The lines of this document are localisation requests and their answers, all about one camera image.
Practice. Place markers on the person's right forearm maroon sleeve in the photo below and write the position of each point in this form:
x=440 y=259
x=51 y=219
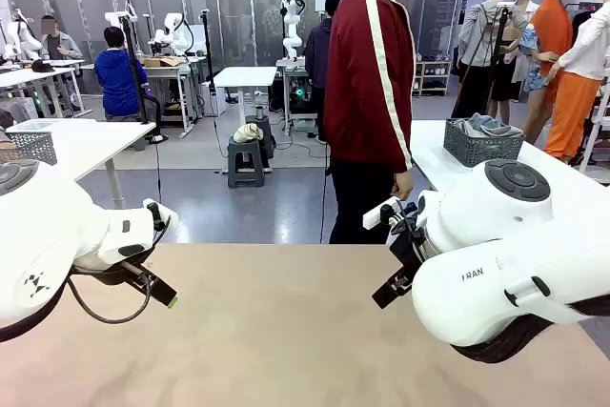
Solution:
x=398 y=140

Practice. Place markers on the white flat tray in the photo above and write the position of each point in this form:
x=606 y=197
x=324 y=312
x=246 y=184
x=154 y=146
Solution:
x=28 y=125

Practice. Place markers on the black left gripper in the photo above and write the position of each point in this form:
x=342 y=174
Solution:
x=109 y=276

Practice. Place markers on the white metal work desk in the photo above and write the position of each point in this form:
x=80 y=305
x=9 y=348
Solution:
x=167 y=71

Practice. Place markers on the dark grey towel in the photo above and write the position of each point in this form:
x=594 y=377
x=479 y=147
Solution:
x=472 y=122

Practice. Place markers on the person in maroon track jacket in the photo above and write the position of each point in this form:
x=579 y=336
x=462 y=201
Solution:
x=362 y=92

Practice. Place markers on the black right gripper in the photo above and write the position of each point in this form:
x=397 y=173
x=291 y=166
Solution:
x=411 y=250

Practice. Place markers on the black stool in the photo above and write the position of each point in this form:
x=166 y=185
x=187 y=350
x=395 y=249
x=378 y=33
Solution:
x=268 y=135

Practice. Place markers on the black tripod stand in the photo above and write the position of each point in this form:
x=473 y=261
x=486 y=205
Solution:
x=136 y=73

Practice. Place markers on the mannequin white top orange trousers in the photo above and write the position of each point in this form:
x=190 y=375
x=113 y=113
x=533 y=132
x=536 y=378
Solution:
x=586 y=45

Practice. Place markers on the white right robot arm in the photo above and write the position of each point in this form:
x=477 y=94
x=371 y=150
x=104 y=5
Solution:
x=500 y=283

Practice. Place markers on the mannequin orange vest tan cap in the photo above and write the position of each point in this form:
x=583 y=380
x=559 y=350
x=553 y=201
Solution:
x=553 y=30

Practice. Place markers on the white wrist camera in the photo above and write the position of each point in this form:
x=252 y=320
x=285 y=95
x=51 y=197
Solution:
x=379 y=214
x=162 y=216

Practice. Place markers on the open cardboard box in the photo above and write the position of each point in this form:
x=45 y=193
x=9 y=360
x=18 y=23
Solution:
x=164 y=62

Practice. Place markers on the long white work table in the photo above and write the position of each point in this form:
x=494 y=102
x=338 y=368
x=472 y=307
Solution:
x=28 y=75

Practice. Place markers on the person in dark hoodie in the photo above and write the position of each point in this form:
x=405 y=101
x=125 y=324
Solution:
x=317 y=54

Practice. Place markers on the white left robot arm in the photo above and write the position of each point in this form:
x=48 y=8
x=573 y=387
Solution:
x=47 y=235

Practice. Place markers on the black pole stand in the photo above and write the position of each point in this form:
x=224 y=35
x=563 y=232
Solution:
x=208 y=59

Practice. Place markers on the grey plastic lattice basket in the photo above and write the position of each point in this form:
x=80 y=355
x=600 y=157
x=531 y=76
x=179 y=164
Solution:
x=476 y=149
x=33 y=147

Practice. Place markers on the seated person grey jacket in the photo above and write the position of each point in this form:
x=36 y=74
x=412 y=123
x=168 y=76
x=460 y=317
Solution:
x=59 y=47

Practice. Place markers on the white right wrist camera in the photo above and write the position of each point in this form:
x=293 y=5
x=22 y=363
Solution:
x=379 y=214

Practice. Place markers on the white standing desk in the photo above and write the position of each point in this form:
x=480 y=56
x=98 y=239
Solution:
x=245 y=75

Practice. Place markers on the person in blue hoodie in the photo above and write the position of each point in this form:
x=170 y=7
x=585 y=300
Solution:
x=116 y=78

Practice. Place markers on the white shoe shelf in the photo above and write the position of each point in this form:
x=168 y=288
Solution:
x=431 y=78

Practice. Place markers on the beige bundled cloth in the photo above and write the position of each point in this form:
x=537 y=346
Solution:
x=248 y=133

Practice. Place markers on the black tripod with white head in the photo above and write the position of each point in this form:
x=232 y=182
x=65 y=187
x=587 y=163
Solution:
x=498 y=45

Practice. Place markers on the robot bench with computer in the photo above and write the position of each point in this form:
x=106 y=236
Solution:
x=298 y=92

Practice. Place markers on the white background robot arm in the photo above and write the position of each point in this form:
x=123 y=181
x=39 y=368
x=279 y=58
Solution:
x=21 y=37
x=291 y=40
x=114 y=18
x=178 y=37

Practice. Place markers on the figure in blue floral shirt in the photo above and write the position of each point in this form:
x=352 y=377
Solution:
x=531 y=45

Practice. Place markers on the white metal rack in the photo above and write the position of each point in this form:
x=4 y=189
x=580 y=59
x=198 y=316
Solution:
x=598 y=130

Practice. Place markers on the black cap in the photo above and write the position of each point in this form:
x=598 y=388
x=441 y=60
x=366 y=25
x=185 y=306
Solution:
x=43 y=66

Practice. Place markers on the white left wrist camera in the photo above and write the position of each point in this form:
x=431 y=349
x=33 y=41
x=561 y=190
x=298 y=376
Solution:
x=162 y=216

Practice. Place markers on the grey plastic step stool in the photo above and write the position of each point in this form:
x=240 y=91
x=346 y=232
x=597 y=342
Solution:
x=245 y=147

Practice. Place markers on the small metal cup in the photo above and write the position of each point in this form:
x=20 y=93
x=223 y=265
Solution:
x=260 y=112

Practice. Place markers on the mannequin in grey shirt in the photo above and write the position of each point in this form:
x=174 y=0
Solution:
x=481 y=35

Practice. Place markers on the person's right hand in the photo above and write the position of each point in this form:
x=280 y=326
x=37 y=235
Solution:
x=403 y=185

